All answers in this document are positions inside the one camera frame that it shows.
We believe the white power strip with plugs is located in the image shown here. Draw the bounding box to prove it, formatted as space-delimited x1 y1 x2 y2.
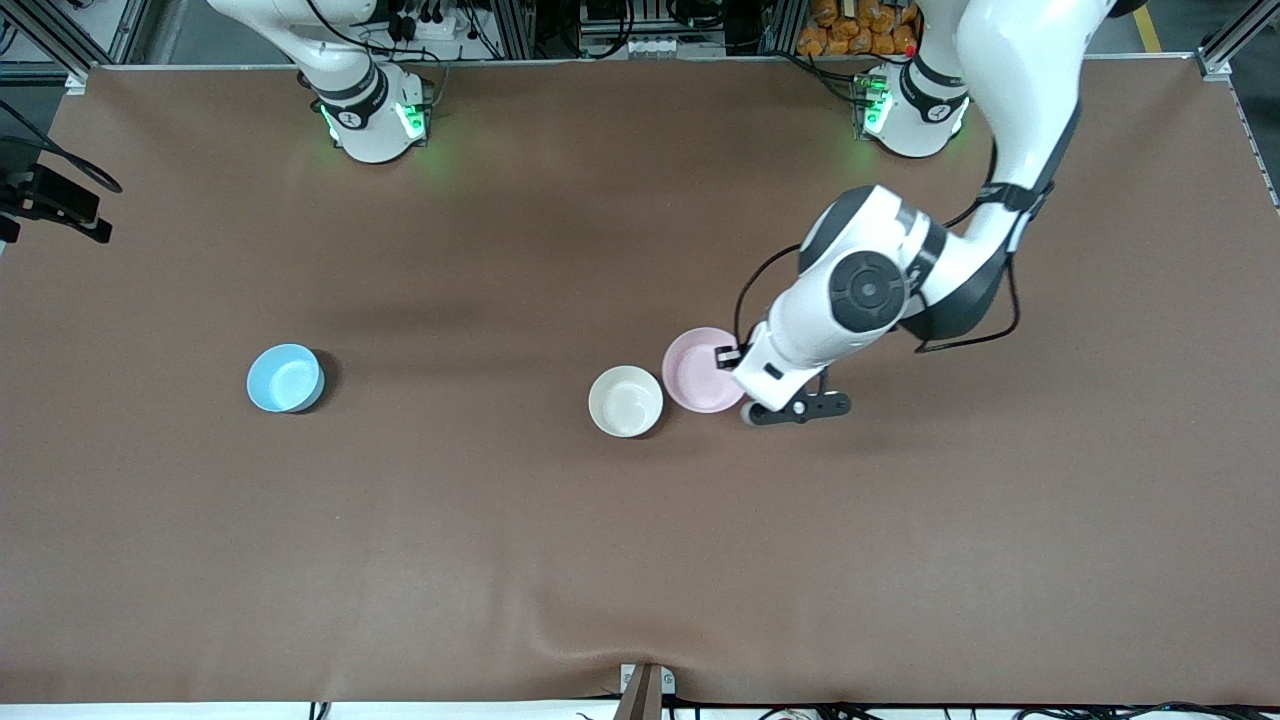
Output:
385 0 471 43

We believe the white bowl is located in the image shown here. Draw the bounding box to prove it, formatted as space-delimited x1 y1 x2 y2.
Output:
588 365 665 439

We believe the bag of orange items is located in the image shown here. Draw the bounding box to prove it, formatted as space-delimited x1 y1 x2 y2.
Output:
797 0 921 57

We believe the pink bowl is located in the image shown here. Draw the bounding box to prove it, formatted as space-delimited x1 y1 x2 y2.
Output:
662 327 749 414

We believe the aluminium frame post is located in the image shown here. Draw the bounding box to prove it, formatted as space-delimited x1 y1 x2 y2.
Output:
763 0 807 57
490 0 537 61

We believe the aluminium frame strut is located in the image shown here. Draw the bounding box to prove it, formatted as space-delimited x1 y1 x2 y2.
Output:
18 0 153 89
1195 0 1280 83

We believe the light blue bowl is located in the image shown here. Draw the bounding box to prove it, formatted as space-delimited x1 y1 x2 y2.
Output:
247 343 325 414

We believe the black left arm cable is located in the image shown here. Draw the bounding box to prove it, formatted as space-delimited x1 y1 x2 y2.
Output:
735 100 1086 357

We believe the brown table mat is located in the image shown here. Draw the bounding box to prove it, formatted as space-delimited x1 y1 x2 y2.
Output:
0 55 1280 707

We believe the metal table clamp bracket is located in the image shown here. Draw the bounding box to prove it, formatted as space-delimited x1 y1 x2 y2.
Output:
619 662 677 720

